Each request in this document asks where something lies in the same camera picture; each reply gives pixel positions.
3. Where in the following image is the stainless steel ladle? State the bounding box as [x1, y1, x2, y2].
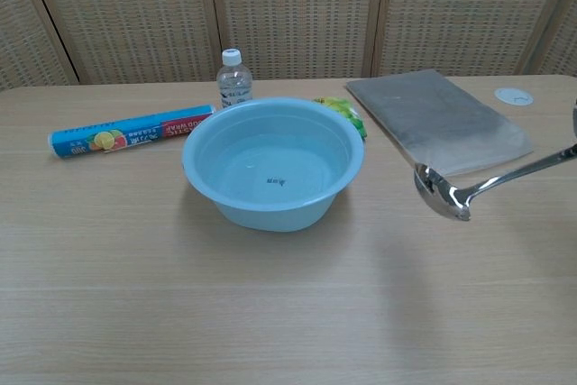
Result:
[413, 142, 577, 223]

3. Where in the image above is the light blue plastic basin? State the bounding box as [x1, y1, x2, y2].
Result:
[181, 96, 366, 234]

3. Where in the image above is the clear water bottle white cap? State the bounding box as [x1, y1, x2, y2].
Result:
[215, 48, 254, 110]

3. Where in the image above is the grey cloth in plastic bag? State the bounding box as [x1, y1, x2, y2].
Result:
[345, 69, 536, 178]

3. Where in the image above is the yellow green snack packet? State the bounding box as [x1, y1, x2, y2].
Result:
[314, 96, 369, 140]

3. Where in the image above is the woven wicker folding screen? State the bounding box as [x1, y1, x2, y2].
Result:
[0, 0, 577, 92]

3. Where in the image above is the blue plastic wrap roll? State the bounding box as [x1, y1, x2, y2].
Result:
[48, 104, 215, 161]

